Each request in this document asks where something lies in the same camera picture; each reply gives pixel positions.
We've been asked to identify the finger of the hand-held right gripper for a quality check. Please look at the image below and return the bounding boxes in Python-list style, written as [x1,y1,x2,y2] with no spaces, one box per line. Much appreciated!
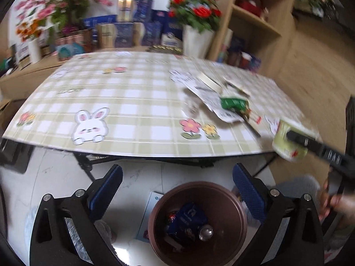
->
[286,130,323,151]

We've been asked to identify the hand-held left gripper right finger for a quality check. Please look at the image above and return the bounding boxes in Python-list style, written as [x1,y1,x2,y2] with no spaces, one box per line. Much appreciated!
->
[232,162,325,266]

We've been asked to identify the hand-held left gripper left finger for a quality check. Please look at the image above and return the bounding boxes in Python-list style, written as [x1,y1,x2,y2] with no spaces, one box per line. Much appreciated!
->
[29,164,124,266]

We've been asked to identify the green dessert cup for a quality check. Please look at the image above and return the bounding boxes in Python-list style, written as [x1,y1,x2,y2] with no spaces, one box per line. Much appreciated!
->
[272,119,310,162]

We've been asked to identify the brown plastic bin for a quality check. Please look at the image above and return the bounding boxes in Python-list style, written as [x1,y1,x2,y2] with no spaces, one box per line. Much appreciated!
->
[148,181,248,266]

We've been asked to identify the blue snack packet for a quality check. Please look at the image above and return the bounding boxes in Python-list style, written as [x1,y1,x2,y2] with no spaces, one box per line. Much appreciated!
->
[168,202,210,246]

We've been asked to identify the person's right hand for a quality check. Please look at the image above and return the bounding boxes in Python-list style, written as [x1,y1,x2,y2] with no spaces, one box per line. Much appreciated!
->
[319,172,355,222]

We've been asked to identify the person's left leg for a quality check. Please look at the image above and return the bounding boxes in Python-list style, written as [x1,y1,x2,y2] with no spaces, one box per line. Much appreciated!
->
[96,220,114,244]

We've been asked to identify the person's leg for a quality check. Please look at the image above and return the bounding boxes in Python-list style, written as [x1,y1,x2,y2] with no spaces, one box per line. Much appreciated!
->
[96,220,114,244]
[274,174,319,200]

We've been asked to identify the person's right leg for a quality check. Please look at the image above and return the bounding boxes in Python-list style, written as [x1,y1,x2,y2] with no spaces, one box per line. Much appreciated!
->
[274,174,319,200]

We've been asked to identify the white and blue booklet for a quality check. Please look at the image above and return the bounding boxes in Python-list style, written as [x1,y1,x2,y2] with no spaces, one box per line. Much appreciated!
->
[136,191,164,243]

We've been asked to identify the red and clear small wrapper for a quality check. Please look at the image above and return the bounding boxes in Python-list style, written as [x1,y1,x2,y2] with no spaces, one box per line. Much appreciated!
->
[241,111,262,137]

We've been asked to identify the green sachet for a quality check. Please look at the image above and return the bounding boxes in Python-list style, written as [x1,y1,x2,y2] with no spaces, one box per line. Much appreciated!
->
[220,97,250,113]

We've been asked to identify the beige paper card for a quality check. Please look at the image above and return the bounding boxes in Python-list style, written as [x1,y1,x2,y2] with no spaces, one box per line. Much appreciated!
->
[223,78,251,97]

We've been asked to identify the white printed leaflet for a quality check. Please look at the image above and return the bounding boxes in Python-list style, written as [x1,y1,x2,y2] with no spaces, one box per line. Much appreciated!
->
[169,69,250,123]

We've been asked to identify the clear plastic wrapper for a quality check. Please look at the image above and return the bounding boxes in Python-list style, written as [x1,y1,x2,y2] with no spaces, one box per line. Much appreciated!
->
[184,94,201,117]

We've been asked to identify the cream tape roll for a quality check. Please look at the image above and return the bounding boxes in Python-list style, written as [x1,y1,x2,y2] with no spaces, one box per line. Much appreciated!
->
[197,73,224,93]

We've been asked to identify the blue box on shelf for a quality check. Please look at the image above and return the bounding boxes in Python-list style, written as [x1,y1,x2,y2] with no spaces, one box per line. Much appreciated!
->
[230,36,246,53]

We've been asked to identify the stack of pastel cups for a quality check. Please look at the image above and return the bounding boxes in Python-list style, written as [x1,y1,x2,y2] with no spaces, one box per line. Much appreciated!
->
[220,29,233,63]

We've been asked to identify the wooden shelf unit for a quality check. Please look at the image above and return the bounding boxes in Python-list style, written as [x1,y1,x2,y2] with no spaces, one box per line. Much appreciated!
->
[208,0,297,72]

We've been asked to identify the white flower pot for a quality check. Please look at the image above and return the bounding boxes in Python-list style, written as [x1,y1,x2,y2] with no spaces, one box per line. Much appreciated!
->
[181,25,215,59]

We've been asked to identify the red basket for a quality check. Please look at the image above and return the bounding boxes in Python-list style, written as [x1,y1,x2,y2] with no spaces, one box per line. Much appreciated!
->
[239,0,264,17]

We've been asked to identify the green and gold tray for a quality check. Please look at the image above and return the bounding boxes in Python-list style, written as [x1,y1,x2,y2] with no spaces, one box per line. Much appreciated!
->
[147,45,183,54]

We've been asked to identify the gold and blue gift box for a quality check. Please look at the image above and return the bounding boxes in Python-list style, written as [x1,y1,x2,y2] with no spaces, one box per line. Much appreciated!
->
[116,0,154,23]
[133,22,163,47]
[96,23,134,49]

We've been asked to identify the blue box with round emblem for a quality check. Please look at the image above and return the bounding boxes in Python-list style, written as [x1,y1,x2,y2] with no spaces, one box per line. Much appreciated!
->
[161,23,183,47]

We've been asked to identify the purple flowers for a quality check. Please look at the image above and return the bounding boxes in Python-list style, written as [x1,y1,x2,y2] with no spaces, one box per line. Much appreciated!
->
[61,25,81,35]

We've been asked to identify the red rose plant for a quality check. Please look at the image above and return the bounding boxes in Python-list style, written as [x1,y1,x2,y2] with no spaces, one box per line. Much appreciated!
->
[168,0,222,32]

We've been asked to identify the orange flowers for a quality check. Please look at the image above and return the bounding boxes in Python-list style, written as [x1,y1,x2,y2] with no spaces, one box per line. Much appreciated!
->
[15,19,46,42]

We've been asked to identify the dark blue box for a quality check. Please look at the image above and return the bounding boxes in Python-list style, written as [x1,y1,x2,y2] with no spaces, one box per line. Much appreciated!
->
[154,10,172,25]

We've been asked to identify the pink blossom bouquet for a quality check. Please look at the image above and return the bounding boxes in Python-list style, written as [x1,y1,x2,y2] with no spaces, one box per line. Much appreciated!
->
[15,0,111,34]

